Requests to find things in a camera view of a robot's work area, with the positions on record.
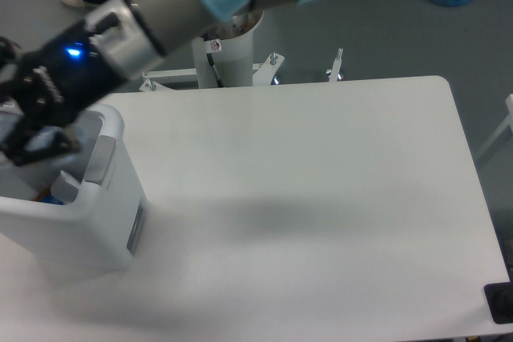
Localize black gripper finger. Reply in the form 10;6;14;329
0;115;81;167
1;36;24;98

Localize black clamp at table edge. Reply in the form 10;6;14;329
484;282;512;324

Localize white plastic trash can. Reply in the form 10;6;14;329
1;104;146;270

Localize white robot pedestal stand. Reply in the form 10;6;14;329
139;9;345;93

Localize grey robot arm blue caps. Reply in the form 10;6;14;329
1;0;315;166

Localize white furniture frame right edge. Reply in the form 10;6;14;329
475;94;512;166

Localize black cable on pedestal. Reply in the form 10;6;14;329
206;49;224;88

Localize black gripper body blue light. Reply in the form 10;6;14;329
11;17;127;128

